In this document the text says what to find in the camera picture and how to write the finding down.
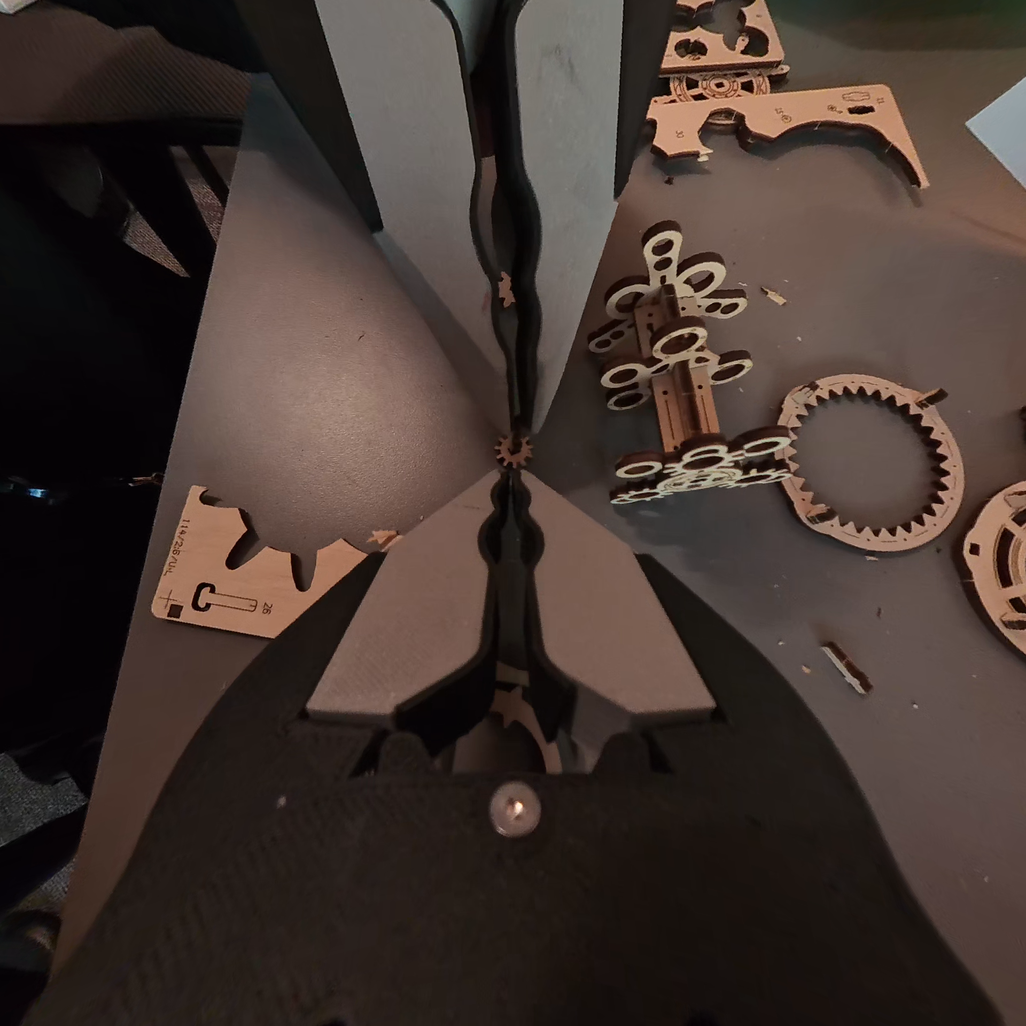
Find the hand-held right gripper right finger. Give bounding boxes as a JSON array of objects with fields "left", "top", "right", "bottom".
[{"left": 513, "top": 469, "right": 718, "bottom": 774}]

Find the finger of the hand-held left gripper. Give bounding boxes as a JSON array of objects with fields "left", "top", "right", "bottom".
[
  {"left": 497, "top": 0, "right": 634, "bottom": 434},
  {"left": 316, "top": 0, "right": 526, "bottom": 426}
]

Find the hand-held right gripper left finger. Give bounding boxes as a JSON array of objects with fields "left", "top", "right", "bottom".
[{"left": 307, "top": 469, "right": 514, "bottom": 758}]

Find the curved wooden offcut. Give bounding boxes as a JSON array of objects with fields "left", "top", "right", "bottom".
[{"left": 491, "top": 664, "right": 564, "bottom": 772}]

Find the wooden model gear assembly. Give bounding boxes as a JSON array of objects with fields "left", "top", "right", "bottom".
[{"left": 587, "top": 220, "right": 796, "bottom": 508}]

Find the round spoked wooden wheel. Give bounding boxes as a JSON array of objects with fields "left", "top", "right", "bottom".
[{"left": 667, "top": 68, "right": 792, "bottom": 107}]

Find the wooden sheet with rounded cutouts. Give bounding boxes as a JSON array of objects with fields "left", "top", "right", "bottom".
[{"left": 659, "top": 0, "right": 792, "bottom": 81}]

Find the wooden sheet offcut with cutouts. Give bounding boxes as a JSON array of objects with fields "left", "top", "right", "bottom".
[{"left": 151, "top": 483, "right": 402, "bottom": 642}]

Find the small wooden stick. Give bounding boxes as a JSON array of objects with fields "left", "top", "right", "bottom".
[{"left": 821, "top": 640, "right": 874, "bottom": 695}]

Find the person's black jacket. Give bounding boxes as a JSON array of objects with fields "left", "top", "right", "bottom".
[{"left": 0, "top": 120, "right": 245, "bottom": 790}]

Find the round wooden housing part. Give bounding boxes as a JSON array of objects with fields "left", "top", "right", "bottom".
[{"left": 960, "top": 479, "right": 1026, "bottom": 660}]

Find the white instruction sheet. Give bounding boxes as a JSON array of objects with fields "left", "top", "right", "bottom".
[{"left": 965, "top": 79, "right": 1026, "bottom": 171}]

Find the long wooden frame offcut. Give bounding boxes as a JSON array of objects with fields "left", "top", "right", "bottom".
[{"left": 646, "top": 82, "right": 931, "bottom": 191}]

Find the wooden ring gear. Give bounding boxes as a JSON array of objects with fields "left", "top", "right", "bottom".
[{"left": 774, "top": 371, "right": 960, "bottom": 556}]

